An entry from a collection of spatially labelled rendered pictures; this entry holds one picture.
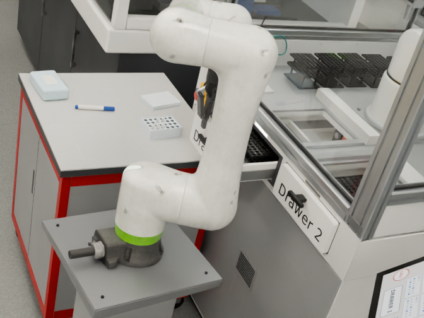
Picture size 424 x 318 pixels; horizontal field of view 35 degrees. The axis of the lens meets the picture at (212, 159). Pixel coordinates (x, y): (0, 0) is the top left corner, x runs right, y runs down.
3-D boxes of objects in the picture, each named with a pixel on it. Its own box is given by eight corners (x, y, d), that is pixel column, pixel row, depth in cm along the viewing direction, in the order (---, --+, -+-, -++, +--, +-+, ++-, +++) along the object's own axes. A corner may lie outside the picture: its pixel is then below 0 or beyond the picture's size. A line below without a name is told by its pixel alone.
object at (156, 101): (152, 110, 246) (153, 106, 245) (139, 98, 251) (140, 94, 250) (180, 105, 253) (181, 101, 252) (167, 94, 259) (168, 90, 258)
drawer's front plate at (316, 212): (322, 254, 187) (334, 224, 181) (272, 192, 207) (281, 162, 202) (327, 253, 187) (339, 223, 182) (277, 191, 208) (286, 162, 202)
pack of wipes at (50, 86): (69, 100, 239) (70, 88, 237) (43, 101, 234) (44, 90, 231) (53, 79, 249) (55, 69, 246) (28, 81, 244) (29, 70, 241)
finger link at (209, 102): (218, 89, 199) (214, 89, 198) (209, 122, 205) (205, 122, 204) (212, 83, 202) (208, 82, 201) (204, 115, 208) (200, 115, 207)
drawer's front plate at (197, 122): (226, 191, 202) (235, 161, 196) (188, 139, 223) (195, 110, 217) (231, 190, 203) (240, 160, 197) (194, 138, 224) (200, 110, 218)
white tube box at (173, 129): (149, 139, 228) (151, 130, 226) (138, 127, 234) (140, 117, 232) (180, 136, 235) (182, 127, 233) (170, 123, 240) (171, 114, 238)
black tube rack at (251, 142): (247, 173, 210) (252, 156, 207) (223, 142, 222) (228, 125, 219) (305, 168, 220) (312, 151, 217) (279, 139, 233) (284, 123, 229)
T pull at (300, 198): (300, 209, 188) (301, 205, 188) (286, 193, 194) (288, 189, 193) (310, 207, 190) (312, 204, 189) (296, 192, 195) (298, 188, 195)
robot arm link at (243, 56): (229, 245, 166) (286, 42, 141) (165, 231, 166) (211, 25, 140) (231, 216, 178) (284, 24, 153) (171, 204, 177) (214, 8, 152)
